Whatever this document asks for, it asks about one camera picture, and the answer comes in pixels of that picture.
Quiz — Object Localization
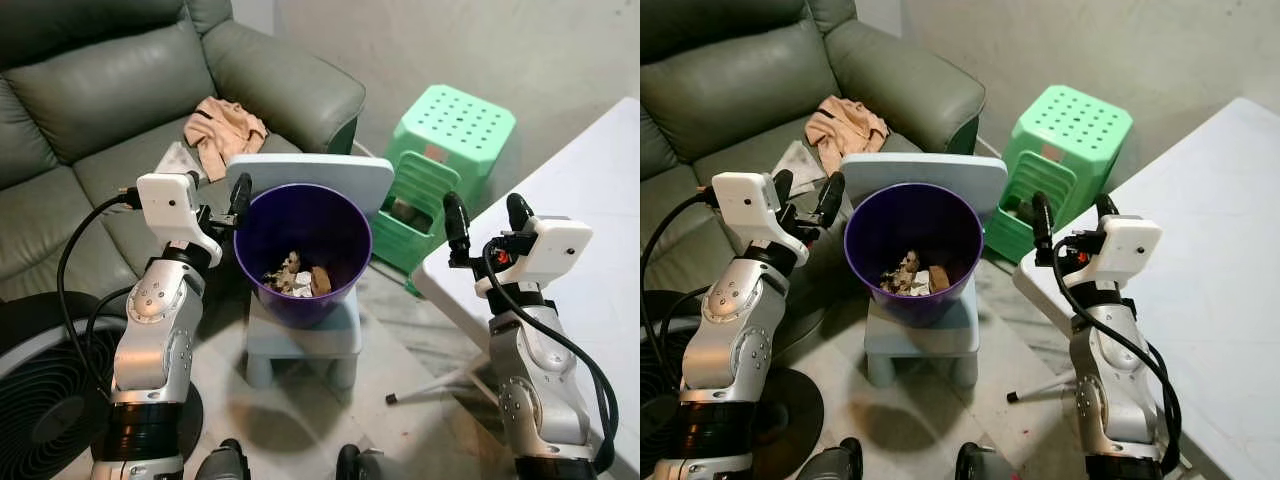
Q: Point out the purple plastic rubbish bin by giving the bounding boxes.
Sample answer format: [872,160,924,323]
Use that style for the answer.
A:
[233,182,374,330]
[843,181,985,328]

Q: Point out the crumpled white paper trash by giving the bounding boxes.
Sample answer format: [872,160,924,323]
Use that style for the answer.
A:
[261,250,314,299]
[879,250,931,297]

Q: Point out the white paper wrapper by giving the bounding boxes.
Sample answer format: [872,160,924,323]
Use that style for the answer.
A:
[775,139,827,187]
[154,141,207,183]

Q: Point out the crumpled beige cloth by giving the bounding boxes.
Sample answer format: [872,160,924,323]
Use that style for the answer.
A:
[183,96,269,182]
[804,94,890,177]

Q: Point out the white folding table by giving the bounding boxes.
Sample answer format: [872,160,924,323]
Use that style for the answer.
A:
[1006,96,1280,480]
[386,96,641,480]

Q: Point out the light blue plastic stool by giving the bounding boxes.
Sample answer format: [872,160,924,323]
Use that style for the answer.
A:
[224,152,397,392]
[839,151,1009,390]

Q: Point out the green plastic stool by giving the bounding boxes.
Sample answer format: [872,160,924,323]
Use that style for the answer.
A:
[369,84,519,278]
[984,84,1135,267]

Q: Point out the grey-green leather sofa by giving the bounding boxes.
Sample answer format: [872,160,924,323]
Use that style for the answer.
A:
[640,0,987,301]
[0,0,367,303]

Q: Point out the dark right robot leg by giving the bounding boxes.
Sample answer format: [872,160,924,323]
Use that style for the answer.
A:
[954,440,1012,480]
[334,442,387,480]

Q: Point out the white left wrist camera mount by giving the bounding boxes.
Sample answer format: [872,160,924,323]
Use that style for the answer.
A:
[710,171,807,267]
[135,171,224,270]

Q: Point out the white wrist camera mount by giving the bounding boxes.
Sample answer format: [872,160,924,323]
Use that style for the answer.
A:
[710,171,807,267]
[1061,215,1164,292]
[135,171,224,270]
[474,215,595,300]

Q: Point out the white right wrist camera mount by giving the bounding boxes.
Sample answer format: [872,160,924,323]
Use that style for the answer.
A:
[1061,215,1164,292]
[474,215,595,300]

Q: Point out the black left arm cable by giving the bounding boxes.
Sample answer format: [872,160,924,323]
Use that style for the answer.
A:
[56,188,142,393]
[640,188,717,391]

